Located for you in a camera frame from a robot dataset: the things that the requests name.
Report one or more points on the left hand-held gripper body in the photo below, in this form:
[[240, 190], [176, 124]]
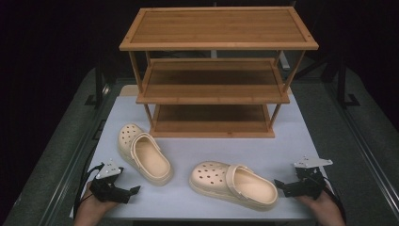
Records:
[[105, 186]]

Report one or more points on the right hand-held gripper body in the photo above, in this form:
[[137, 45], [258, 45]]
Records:
[[309, 182]]

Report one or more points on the beige perforated clog shoe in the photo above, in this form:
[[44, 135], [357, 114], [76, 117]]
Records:
[[251, 188], [150, 158]]

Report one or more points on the three-tier wooden shoe rack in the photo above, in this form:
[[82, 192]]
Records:
[[216, 28]]

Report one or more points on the person's left hand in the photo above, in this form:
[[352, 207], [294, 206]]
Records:
[[94, 210]]

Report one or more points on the person's right hand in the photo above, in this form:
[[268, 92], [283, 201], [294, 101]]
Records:
[[323, 210]]

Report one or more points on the black metal stand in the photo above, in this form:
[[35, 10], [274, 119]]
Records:
[[343, 84], [98, 84]]

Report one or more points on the white stand foot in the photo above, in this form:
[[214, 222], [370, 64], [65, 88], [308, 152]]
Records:
[[284, 61]]

